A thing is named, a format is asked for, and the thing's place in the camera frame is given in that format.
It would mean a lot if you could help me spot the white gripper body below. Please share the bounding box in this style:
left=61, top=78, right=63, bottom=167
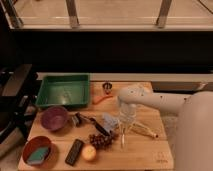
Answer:
left=119, top=103, right=136, bottom=124

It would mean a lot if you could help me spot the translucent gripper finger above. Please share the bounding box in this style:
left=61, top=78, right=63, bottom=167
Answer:
left=118, top=121, right=125, bottom=134
left=129, top=122, right=134, bottom=133

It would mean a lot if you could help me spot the silver fork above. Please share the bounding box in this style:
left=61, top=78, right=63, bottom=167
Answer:
left=120, top=125, right=125, bottom=148

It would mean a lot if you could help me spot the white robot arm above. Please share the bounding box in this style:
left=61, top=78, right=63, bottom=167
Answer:
left=118, top=85, right=213, bottom=171

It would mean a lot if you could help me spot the purple bowl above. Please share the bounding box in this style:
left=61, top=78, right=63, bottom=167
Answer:
left=40, top=106, right=68, bottom=131

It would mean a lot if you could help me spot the brown bowl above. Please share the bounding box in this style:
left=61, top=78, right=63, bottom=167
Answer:
left=22, top=136, right=52, bottom=166

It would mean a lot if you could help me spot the light blue cloth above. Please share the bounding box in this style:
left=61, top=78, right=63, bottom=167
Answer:
left=102, top=113, right=118, bottom=131

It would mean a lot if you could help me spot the bunch of dark grapes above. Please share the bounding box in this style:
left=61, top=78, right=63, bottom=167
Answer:
left=89, top=133, right=118, bottom=149

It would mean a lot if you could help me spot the wooden board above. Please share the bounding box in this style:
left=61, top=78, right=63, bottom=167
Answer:
left=17, top=81, right=176, bottom=171

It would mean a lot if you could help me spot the orange carrot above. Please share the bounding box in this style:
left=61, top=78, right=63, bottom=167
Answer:
left=92, top=95, right=112, bottom=105

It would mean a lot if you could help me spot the apple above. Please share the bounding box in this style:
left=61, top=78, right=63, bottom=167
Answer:
left=81, top=145, right=97, bottom=161

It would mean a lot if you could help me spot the small dark metal object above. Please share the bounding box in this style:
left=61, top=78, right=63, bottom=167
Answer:
left=71, top=113, right=82, bottom=127

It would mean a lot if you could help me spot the black remote control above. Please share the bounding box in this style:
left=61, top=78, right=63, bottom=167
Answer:
left=65, top=139, right=84, bottom=166

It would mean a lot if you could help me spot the green plastic tray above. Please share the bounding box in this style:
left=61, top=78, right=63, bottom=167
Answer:
left=36, top=74, right=90, bottom=108

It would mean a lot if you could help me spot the teal sponge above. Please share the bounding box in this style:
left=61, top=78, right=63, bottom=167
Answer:
left=27, top=147, right=49, bottom=165

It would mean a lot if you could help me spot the black handled knife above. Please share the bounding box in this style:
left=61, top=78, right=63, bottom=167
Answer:
left=80, top=114, right=110, bottom=136

